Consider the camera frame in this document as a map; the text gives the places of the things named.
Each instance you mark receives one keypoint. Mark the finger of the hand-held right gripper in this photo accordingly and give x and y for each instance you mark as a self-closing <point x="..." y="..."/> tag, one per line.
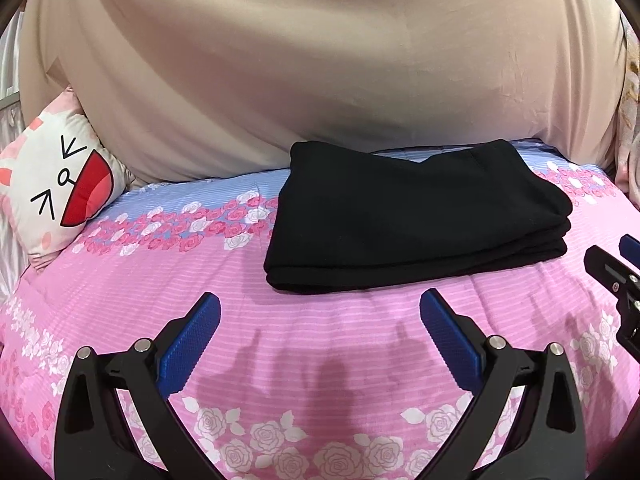
<point x="605" y="262"/>
<point x="631" y="249"/>

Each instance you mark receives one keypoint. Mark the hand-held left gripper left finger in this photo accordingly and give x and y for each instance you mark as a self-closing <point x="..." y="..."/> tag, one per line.
<point x="192" y="330"/>

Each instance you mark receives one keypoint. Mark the black pants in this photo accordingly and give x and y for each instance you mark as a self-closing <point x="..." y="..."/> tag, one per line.
<point x="400" y="220"/>

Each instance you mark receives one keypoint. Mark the large beige cloth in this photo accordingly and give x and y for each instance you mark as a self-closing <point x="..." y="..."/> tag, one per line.
<point x="300" y="60"/>

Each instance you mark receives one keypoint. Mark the white cartoon face pillow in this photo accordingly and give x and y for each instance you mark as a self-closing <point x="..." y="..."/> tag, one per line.
<point x="55" y="160"/>

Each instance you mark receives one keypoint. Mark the grey printed blanket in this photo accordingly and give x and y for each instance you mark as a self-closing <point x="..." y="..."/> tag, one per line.
<point x="631" y="110"/>

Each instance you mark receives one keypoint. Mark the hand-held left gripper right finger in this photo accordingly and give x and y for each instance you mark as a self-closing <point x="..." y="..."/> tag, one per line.
<point x="450" y="330"/>

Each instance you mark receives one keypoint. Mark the pink floral bed sheet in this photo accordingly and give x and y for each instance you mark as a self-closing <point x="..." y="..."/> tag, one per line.
<point x="325" y="320"/>

